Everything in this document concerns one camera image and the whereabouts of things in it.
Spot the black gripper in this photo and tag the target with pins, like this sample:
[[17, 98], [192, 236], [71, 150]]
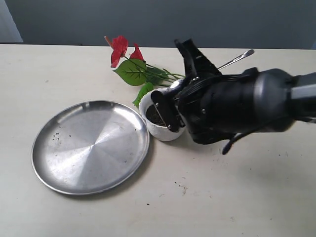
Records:
[[217, 107]]

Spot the artificial red flower plant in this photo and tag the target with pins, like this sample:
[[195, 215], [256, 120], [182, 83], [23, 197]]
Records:
[[135, 71]]

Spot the metal spoon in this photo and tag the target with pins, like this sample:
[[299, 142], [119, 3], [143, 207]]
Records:
[[177, 83]]

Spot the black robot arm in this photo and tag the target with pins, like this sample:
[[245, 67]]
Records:
[[301, 100]]

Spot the white scalloped flower pot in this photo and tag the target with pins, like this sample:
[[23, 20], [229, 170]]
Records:
[[162, 133]]

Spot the round steel plate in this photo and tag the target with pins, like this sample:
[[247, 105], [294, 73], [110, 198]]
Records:
[[90, 148]]

